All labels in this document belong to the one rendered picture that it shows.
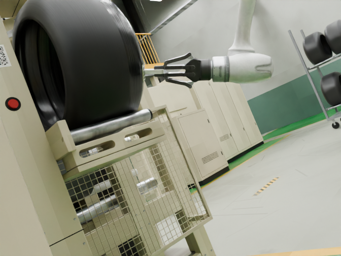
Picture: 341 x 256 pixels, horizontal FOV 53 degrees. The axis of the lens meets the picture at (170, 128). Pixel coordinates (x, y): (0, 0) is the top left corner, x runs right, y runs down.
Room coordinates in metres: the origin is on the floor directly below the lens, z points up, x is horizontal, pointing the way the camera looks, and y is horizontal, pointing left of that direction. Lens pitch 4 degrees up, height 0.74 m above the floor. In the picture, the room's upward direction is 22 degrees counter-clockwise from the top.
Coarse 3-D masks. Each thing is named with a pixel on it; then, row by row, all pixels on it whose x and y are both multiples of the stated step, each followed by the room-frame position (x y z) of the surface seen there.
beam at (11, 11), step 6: (0, 0) 1.45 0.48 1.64; (6, 0) 1.47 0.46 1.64; (12, 0) 1.49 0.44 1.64; (18, 0) 1.51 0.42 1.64; (24, 0) 1.53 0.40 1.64; (0, 6) 1.50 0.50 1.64; (6, 6) 1.52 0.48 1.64; (12, 6) 1.53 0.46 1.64; (18, 6) 1.55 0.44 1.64; (0, 12) 1.54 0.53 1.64; (6, 12) 1.56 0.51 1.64; (12, 12) 1.58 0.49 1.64
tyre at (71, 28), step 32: (32, 0) 1.11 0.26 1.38; (64, 0) 1.06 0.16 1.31; (96, 0) 1.14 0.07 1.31; (32, 32) 1.36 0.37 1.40; (64, 32) 1.02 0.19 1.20; (96, 32) 1.06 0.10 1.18; (128, 32) 1.14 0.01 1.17; (32, 64) 1.43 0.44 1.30; (64, 64) 1.04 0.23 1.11; (96, 64) 1.05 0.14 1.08; (128, 64) 1.13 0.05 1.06; (32, 96) 1.43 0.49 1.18; (64, 96) 1.52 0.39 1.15; (96, 96) 1.08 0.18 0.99; (128, 96) 1.17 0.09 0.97
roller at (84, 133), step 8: (136, 112) 1.23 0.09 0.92; (144, 112) 1.24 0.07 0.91; (104, 120) 1.15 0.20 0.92; (112, 120) 1.16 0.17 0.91; (120, 120) 1.17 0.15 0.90; (128, 120) 1.19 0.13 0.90; (136, 120) 1.21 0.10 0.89; (144, 120) 1.25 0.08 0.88; (80, 128) 1.08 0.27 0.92; (88, 128) 1.09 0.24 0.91; (96, 128) 1.11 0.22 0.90; (104, 128) 1.13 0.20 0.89; (112, 128) 1.15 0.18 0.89; (120, 128) 1.18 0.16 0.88; (72, 136) 1.05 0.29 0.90; (80, 136) 1.07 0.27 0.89; (88, 136) 1.09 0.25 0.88; (96, 136) 1.12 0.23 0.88
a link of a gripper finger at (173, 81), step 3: (171, 78) 1.22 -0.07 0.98; (168, 81) 1.21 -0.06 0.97; (171, 81) 1.21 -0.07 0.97; (174, 81) 1.21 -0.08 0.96; (177, 81) 1.21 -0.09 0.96; (180, 81) 1.21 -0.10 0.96; (183, 81) 1.22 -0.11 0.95; (186, 81) 1.23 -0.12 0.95; (180, 84) 1.21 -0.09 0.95; (183, 84) 1.21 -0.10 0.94; (186, 84) 1.21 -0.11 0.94; (189, 84) 1.21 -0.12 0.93; (189, 87) 1.21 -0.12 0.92
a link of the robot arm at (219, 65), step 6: (216, 60) 1.16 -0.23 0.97; (222, 60) 1.16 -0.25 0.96; (216, 66) 1.15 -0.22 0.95; (222, 66) 1.15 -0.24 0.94; (228, 66) 1.15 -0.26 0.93; (216, 72) 1.16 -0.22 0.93; (222, 72) 1.16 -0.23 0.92; (228, 72) 1.16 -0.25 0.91; (216, 78) 1.17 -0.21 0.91; (222, 78) 1.17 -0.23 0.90
